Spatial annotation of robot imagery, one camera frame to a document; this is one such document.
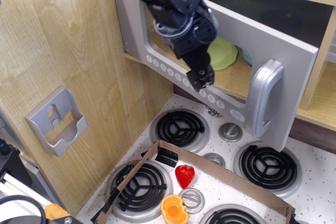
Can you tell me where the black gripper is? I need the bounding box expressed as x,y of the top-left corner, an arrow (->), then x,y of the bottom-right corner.
153,3 -> 218,92

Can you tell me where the silver microwave door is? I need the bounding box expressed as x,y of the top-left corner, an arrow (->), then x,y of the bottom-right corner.
115,0 -> 318,151

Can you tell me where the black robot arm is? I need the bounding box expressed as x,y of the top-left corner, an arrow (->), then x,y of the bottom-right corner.
141,0 -> 218,92

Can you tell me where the hanging silver toy strainer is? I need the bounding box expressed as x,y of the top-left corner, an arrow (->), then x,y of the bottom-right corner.
206,106 -> 223,118

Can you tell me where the green plate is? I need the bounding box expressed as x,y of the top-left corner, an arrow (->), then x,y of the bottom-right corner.
181,37 -> 239,73

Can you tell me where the back left stove burner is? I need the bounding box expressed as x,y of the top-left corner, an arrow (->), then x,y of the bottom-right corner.
150,109 -> 210,153

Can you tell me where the stove burner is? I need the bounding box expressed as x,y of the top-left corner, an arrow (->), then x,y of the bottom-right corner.
150,109 -> 210,153
199,204 -> 266,224
233,141 -> 302,199
112,161 -> 173,223

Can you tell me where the blue bowl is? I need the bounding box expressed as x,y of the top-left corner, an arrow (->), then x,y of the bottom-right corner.
242,49 -> 253,66

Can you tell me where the back silver stove knob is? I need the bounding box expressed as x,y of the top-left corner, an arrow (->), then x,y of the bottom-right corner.
218,123 -> 243,142

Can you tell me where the silver stove knob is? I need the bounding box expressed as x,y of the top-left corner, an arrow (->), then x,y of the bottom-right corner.
203,153 -> 226,168
218,123 -> 243,142
179,188 -> 205,214

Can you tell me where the middle silver stove knob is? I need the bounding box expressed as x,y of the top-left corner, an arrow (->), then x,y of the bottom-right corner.
203,153 -> 226,168

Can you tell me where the red toy strawberry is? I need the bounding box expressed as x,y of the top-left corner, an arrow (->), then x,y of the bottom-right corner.
175,165 -> 195,189

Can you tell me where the brown cardboard barrier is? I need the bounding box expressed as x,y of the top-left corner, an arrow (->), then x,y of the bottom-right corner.
91,140 -> 296,223

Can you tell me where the front silver stove knob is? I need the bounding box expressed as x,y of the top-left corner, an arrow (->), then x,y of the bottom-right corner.
179,188 -> 205,214

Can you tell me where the back right stove burner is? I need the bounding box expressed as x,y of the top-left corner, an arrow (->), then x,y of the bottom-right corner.
233,141 -> 302,199

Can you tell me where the orange toy fruit half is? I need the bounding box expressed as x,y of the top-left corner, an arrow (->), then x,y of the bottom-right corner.
161,195 -> 189,224

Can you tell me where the front left stove burner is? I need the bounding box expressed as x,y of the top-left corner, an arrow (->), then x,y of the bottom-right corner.
112,161 -> 173,223

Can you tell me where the front right stove burner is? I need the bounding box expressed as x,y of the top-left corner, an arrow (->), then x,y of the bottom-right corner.
199,204 -> 266,224

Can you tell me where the yellow toy food piece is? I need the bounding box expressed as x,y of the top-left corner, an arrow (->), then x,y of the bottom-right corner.
44,204 -> 69,220

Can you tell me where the black equipment at left edge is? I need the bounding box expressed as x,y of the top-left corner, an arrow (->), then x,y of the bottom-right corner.
1,139 -> 33,187

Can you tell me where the grey wall phone holder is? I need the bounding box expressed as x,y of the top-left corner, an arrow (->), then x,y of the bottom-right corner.
25,86 -> 88,157

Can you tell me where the black braided cable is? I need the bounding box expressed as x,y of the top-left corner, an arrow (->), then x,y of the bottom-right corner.
0,194 -> 47,224

